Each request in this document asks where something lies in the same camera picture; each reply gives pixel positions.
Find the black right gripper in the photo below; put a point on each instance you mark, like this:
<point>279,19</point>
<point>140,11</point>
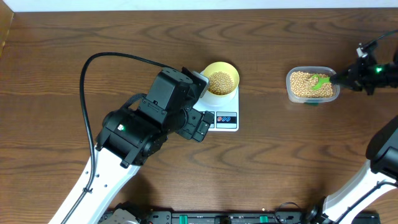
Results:
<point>356,76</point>

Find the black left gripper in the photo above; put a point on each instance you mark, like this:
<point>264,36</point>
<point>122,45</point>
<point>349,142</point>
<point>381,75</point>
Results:
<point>187,128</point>

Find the green plastic measuring scoop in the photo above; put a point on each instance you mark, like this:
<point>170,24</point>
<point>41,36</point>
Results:
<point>320,80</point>

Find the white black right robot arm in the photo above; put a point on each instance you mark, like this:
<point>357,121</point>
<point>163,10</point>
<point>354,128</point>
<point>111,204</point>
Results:
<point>378,175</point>

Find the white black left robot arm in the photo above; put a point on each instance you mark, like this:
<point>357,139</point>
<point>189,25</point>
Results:
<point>133,133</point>

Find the yellow plastic bowl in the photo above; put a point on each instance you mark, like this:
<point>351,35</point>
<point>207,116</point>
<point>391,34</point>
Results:
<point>223,67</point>

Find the white digital kitchen scale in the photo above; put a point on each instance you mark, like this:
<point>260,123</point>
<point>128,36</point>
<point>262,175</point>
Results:
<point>225,111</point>

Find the clear container of soybeans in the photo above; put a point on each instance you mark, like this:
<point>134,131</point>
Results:
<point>299,85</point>

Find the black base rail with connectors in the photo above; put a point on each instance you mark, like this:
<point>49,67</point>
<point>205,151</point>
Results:
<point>129,213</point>

